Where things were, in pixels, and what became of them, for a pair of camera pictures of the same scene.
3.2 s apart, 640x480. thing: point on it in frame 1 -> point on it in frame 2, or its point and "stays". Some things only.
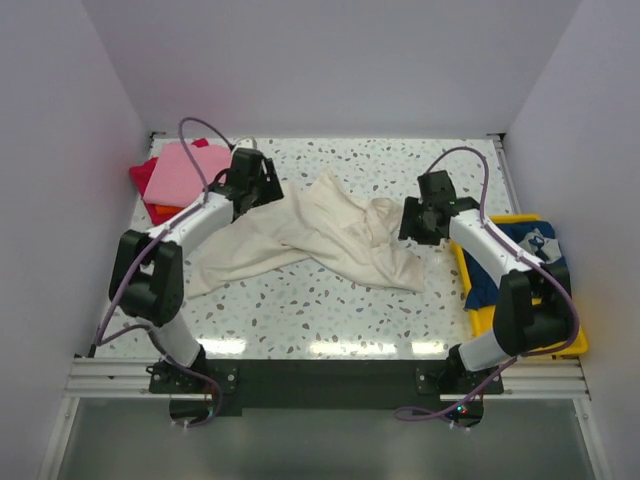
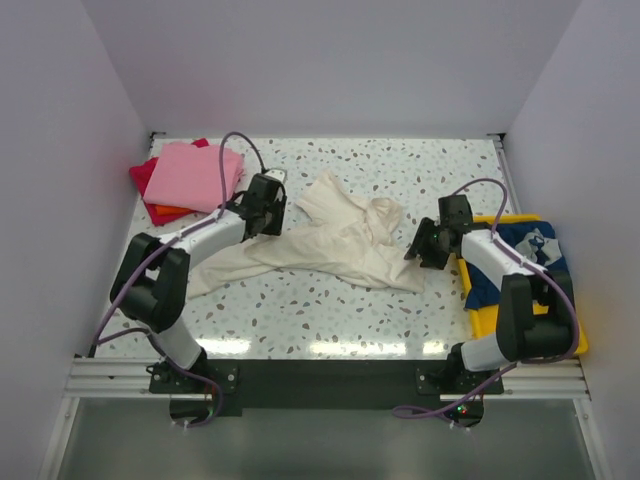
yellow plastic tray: (579, 343) stays
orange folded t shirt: (166, 210) stays
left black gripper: (272, 189) -> (275, 227)
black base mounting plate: (326, 384) stays
